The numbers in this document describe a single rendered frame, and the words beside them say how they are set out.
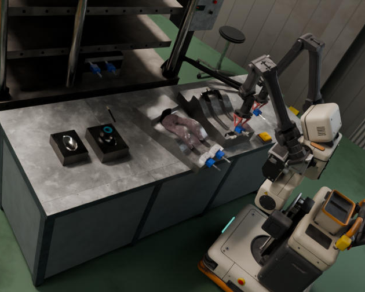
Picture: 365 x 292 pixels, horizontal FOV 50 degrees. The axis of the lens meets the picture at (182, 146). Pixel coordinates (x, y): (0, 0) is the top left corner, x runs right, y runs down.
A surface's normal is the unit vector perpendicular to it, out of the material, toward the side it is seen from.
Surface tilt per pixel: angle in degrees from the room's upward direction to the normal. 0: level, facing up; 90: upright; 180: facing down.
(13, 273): 0
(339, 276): 0
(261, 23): 90
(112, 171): 0
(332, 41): 90
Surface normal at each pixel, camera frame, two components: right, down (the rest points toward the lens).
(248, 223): 0.31, -0.70
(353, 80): -0.55, 0.43
